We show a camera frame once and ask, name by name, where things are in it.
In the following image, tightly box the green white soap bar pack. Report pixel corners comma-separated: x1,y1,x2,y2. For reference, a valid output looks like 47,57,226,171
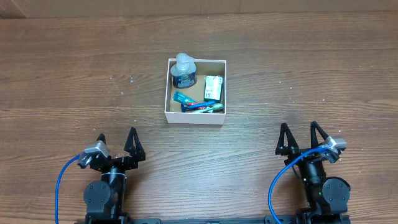
204,75,224,103

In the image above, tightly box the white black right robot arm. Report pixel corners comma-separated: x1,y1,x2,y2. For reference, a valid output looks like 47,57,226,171
267,121,351,224

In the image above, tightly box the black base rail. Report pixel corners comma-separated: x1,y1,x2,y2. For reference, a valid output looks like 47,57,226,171
124,214,301,224

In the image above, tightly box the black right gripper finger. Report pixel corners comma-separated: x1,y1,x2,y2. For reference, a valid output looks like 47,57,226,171
310,120,330,149
275,123,299,156

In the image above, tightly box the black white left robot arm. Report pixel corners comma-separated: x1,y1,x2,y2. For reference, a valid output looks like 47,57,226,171
78,128,146,223

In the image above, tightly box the white cardboard box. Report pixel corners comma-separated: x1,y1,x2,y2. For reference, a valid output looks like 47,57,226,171
164,58,227,125

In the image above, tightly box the blue disposable razor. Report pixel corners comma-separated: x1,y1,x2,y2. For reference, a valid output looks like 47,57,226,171
181,101,215,113

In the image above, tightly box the green red toothpaste tube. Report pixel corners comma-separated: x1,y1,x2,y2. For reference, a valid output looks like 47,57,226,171
172,91,198,106

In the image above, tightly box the white green toothbrush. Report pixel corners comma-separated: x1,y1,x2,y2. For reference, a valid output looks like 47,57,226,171
193,103,224,113

